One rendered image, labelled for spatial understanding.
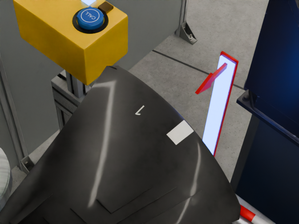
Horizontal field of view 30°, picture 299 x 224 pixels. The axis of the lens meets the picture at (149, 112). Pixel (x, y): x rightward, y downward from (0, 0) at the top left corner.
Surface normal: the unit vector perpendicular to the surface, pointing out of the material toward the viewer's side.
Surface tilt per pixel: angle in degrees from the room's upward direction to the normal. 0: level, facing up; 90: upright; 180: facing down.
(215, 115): 90
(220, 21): 0
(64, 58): 90
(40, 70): 90
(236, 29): 0
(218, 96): 90
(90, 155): 8
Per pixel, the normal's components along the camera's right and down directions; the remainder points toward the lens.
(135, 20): 0.76, 0.55
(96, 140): 0.18, -0.52
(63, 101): -0.66, 0.60
